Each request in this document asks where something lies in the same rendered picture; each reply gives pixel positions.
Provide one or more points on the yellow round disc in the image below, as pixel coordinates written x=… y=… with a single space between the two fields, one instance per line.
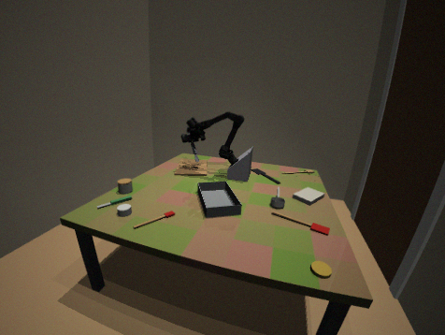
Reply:
x=321 y=269

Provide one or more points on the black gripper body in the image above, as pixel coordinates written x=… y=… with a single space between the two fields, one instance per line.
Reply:
x=184 y=137

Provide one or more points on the white spiral notepad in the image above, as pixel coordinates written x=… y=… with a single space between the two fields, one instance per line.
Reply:
x=309 y=196

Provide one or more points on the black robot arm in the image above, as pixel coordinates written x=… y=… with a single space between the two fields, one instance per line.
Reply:
x=224 y=151

